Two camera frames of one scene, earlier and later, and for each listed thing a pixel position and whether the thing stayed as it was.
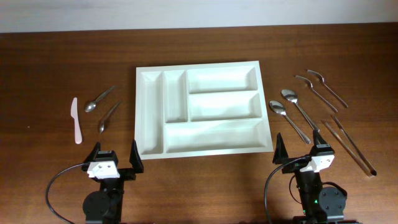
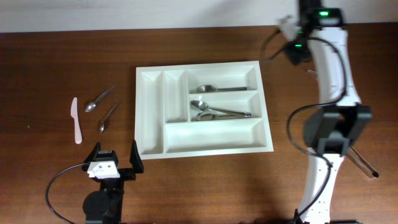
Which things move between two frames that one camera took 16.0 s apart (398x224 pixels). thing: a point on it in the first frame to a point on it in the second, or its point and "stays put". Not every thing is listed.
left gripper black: x=137 y=163 stays put
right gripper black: x=281 y=153 to x=297 y=55
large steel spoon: x=280 y=107 to x=209 y=116
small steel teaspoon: x=91 y=106 stays put
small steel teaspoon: x=102 y=122 stays put
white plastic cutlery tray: x=201 y=109 stays put
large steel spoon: x=291 y=96 to x=201 y=106
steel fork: x=314 y=91 to x=211 y=88
